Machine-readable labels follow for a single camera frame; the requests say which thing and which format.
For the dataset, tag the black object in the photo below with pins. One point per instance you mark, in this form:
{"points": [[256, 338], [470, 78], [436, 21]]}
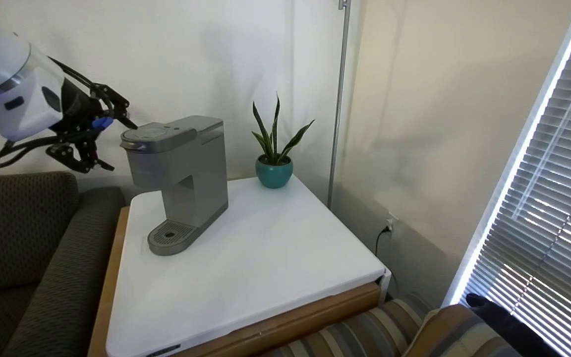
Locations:
{"points": [[508, 325]]}

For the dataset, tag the grey coffee maker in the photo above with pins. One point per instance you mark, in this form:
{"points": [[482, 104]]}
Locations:
{"points": [[194, 183]]}

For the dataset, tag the grey coffee maker lid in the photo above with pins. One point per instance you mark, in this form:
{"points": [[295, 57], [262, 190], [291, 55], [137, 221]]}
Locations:
{"points": [[164, 136]]}

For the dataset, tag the striped cushion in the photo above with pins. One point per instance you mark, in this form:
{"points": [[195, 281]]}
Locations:
{"points": [[414, 329]]}

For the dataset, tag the white wall socket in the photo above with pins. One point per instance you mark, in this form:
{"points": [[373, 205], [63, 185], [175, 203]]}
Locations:
{"points": [[390, 226]]}

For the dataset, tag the silver floor lamp pole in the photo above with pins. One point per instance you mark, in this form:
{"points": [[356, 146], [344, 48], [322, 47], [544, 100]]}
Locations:
{"points": [[337, 114]]}

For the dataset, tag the white plastic board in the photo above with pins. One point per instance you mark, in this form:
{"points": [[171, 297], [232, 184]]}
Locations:
{"points": [[256, 267]]}

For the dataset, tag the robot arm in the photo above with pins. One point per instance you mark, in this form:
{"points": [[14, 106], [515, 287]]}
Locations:
{"points": [[15, 99]]}

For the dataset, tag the white window blinds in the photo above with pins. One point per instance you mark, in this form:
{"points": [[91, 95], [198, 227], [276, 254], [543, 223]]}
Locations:
{"points": [[558, 208]]}

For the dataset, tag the potted plant in teal pot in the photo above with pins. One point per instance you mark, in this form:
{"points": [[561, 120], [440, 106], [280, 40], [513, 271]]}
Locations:
{"points": [[274, 171]]}

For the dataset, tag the grey fabric sofa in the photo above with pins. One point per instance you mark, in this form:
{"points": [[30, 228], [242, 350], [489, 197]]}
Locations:
{"points": [[23, 258]]}

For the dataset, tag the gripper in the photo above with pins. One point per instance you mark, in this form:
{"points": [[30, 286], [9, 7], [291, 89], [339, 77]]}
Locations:
{"points": [[78, 111]]}

